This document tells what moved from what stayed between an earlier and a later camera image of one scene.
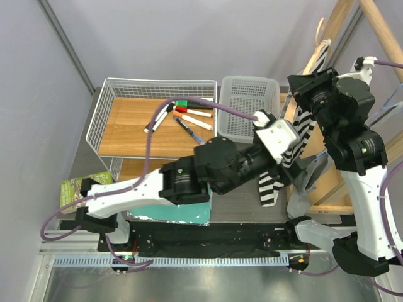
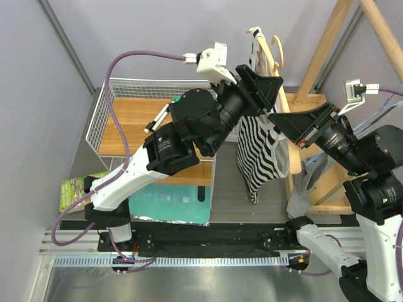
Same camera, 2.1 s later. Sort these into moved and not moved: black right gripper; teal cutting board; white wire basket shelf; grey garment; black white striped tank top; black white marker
Moved: black white striped tank top; black right gripper
Not moved: grey garment; teal cutting board; black white marker; white wire basket shelf
